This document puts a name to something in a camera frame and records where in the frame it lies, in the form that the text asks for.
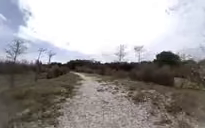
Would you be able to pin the pale gravel path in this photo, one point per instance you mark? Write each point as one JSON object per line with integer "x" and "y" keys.
{"x": 96, "y": 106}

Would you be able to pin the dry brown bushes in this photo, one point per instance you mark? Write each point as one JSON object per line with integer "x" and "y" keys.
{"x": 150, "y": 74}

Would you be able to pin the row of bare trees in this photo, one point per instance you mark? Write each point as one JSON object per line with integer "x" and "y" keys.
{"x": 40, "y": 53}

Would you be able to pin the dark green tree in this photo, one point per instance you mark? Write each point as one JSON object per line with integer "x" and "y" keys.
{"x": 167, "y": 58}

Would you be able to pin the dry grass ground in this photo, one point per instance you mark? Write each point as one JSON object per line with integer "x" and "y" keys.
{"x": 176, "y": 100}
{"x": 26, "y": 100}

